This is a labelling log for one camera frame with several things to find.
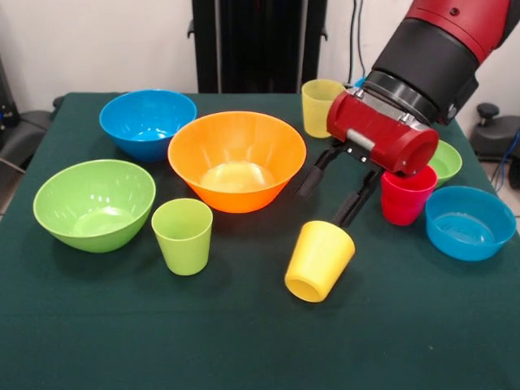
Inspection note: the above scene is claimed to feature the dark green table cloth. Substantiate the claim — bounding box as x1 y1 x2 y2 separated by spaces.
0 92 520 390

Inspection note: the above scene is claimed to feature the small green bowl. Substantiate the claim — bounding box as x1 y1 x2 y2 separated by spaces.
428 140 463 189

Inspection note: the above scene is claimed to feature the blue cable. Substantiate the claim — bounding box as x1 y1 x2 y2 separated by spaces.
491 129 520 192

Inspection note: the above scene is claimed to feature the black knobbed equipment base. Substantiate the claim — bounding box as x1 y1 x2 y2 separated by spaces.
470 102 520 163

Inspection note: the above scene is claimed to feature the small blue bowl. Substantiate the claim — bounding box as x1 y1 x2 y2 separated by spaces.
425 185 518 262

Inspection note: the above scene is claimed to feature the green cup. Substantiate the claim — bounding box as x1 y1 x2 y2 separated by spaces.
150 197 214 277

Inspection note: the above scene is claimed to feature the large orange bowl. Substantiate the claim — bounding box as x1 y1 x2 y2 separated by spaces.
167 110 308 215

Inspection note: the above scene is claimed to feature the black hanging cable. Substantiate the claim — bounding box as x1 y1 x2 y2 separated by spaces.
346 0 366 82

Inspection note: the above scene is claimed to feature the black equipment case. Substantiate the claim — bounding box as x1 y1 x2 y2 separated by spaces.
0 56 20 131

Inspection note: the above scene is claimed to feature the large green bowl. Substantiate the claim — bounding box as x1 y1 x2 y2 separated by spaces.
32 158 157 254

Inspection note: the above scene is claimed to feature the black chair base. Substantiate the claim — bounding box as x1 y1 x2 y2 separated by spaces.
0 108 54 171

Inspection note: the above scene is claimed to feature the red cup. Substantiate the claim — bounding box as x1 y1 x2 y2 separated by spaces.
380 164 439 227

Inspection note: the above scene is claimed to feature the pale translucent yellow cup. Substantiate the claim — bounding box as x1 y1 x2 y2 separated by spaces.
301 79 347 139

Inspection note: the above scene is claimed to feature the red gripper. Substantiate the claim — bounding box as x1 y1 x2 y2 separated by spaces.
295 89 440 228

